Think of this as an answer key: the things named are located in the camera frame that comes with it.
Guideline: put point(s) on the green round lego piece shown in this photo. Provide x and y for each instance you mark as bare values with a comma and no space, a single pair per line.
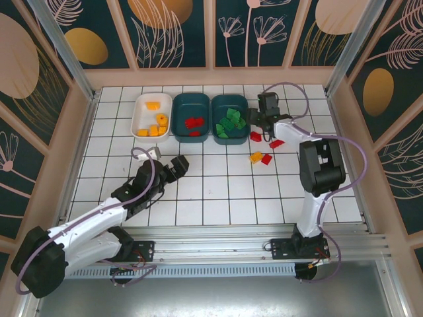
236,125

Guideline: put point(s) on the small red lego brick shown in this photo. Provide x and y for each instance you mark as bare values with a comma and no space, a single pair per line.
195,133

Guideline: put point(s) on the long green lego brick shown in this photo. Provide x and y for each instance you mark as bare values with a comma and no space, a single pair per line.
226,123

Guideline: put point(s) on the yellow round lego piece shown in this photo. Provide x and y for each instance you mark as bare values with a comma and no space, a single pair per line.
161,119

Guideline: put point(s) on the teal plastic container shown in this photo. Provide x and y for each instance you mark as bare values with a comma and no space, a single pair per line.
180,112
219,105

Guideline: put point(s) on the white plastic container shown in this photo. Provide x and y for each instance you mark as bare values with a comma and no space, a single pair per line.
142,115

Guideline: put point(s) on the yellow sloped lego brick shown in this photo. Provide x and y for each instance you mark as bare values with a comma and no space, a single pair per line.
152,105

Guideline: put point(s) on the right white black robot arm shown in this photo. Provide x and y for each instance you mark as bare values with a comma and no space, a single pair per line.
310,211

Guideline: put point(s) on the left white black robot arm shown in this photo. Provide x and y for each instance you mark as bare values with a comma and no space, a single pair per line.
89,219

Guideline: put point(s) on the grey metal sheet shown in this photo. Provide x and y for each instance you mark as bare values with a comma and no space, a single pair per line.
211,297

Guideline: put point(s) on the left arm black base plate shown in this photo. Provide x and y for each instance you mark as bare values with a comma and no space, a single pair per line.
145,247

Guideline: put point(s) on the aluminium mounting rail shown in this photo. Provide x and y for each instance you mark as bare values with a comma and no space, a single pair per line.
215,237

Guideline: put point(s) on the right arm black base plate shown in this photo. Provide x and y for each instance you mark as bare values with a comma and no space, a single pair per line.
281,247

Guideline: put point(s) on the aluminium corner post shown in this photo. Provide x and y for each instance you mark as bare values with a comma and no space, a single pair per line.
357,43
66,53

